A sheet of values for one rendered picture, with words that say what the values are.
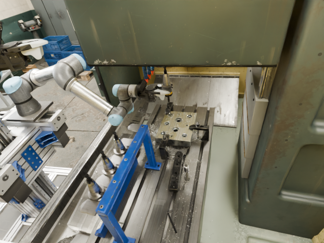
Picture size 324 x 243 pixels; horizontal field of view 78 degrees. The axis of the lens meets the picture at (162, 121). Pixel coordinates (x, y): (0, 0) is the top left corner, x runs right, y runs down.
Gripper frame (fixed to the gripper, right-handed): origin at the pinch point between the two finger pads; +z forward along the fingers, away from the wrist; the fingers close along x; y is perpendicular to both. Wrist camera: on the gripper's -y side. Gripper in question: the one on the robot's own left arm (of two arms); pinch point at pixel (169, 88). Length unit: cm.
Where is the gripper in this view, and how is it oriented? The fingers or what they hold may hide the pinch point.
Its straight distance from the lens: 113.1
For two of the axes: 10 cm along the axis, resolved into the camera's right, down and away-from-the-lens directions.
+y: 1.3, 7.6, 6.3
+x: -2.7, 6.4, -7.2
